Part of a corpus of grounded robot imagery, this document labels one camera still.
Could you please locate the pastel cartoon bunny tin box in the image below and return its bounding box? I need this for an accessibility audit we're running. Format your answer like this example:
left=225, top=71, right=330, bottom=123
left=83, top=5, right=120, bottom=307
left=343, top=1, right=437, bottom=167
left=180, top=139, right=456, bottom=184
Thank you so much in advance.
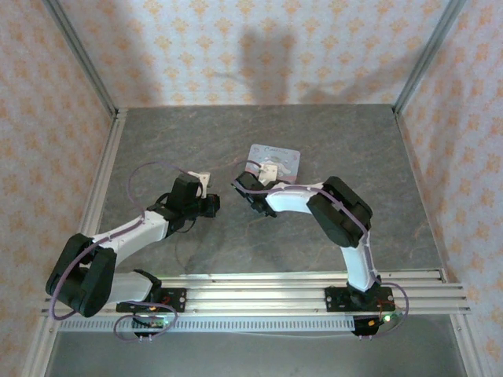
left=244, top=144, right=303, bottom=185

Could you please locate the aluminium table side rail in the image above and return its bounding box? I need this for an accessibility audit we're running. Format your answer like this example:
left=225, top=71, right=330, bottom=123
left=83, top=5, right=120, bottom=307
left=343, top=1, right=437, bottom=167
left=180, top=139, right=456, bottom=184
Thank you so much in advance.
left=392, top=109, right=472, bottom=377
left=30, top=108, right=127, bottom=377

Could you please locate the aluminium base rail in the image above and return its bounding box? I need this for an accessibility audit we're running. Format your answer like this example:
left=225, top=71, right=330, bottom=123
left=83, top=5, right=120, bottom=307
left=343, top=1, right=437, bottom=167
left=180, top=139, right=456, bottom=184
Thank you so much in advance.
left=42, top=268, right=472, bottom=316

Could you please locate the white slotted cable duct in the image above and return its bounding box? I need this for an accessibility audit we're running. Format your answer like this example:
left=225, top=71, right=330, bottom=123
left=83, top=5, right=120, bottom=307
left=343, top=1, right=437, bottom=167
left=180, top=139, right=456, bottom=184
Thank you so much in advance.
left=58, top=316, right=355, bottom=333

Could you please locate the aluminium frame post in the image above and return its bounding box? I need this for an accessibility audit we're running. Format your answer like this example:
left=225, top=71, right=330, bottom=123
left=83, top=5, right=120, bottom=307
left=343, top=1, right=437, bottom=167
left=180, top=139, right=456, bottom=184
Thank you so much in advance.
left=392, top=0, right=469, bottom=114
left=42, top=0, right=120, bottom=115

